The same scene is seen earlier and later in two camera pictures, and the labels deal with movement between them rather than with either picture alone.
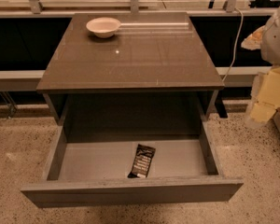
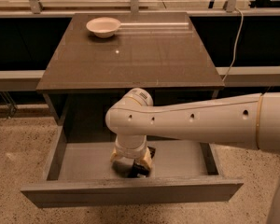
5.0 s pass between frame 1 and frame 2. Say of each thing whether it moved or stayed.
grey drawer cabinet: stayed
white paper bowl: stayed
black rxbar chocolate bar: stayed
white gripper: moved
